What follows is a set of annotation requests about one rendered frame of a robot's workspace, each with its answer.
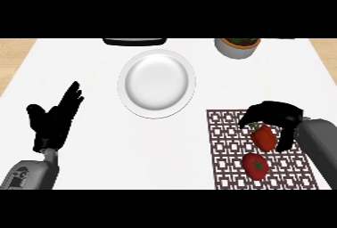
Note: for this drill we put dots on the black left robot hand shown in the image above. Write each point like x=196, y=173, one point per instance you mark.
x=55, y=123

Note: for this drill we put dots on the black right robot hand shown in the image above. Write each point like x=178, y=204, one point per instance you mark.
x=281, y=114

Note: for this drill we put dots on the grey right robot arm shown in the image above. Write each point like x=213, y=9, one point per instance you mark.
x=318, y=145

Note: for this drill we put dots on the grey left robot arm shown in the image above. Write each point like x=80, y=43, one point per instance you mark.
x=32, y=175

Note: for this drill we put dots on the red bell pepper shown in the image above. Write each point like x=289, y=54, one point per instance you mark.
x=264, y=139

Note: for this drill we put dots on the brown patterned placemat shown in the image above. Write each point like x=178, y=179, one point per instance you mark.
x=233, y=166

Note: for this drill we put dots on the white plate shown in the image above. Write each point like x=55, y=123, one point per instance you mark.
x=157, y=83

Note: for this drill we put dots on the red tomato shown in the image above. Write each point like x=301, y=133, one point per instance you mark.
x=255, y=166

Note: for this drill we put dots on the grey plant pot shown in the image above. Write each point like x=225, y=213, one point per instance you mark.
x=237, y=47

